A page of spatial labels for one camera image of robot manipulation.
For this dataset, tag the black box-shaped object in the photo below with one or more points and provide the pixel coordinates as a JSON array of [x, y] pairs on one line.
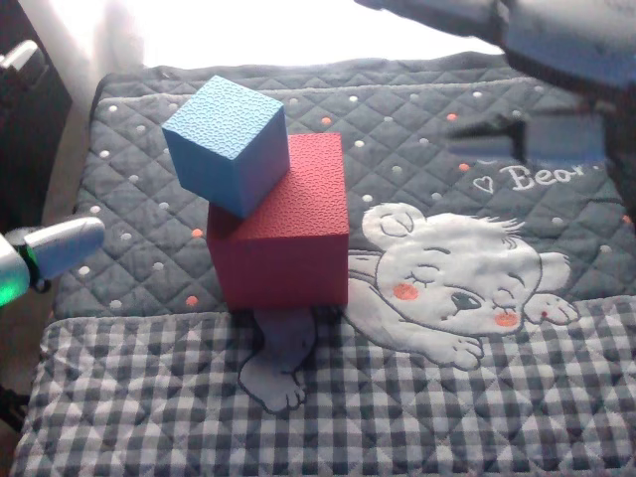
[[25, 139]]

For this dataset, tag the red foam cube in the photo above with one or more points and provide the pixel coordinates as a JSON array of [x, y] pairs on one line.
[[283, 268]]

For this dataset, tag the blue foam cube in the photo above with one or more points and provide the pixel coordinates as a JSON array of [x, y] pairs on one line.
[[218, 129]]

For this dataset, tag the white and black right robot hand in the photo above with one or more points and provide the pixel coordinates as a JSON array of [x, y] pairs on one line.
[[561, 40]]

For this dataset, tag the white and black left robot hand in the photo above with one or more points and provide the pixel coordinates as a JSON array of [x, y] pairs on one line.
[[59, 246]]

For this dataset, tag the white curtain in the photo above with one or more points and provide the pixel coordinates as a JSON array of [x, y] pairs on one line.
[[114, 30]]

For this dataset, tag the grey quilt with bear print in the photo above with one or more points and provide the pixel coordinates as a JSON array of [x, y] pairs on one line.
[[397, 397]]

